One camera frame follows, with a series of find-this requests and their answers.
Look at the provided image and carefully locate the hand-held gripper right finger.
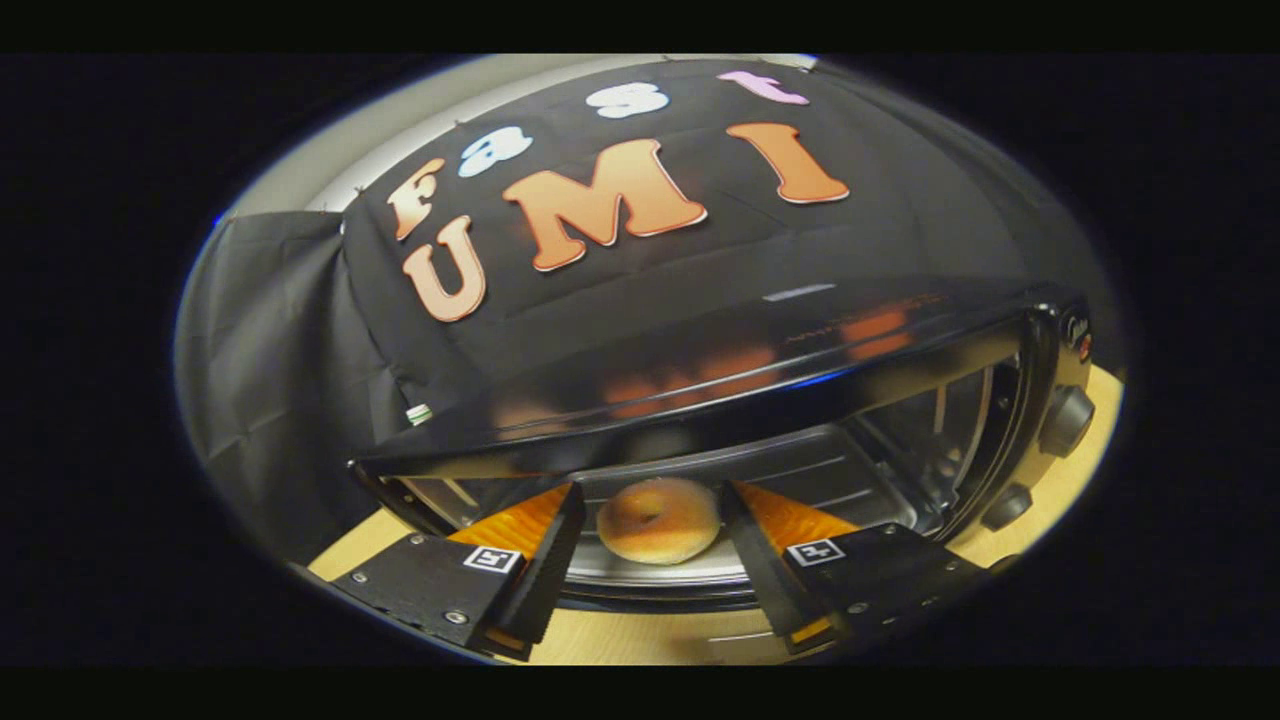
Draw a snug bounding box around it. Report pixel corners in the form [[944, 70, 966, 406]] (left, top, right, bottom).
[[720, 480, 1021, 656]]

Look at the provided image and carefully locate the golden bagel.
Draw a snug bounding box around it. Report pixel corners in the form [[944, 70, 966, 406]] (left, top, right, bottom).
[[597, 478, 722, 566]]

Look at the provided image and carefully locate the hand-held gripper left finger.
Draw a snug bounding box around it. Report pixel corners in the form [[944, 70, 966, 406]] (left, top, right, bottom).
[[330, 482, 588, 661]]

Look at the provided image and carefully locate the black toaster oven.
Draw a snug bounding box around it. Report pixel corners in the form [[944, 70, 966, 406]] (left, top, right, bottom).
[[350, 285, 1098, 661]]

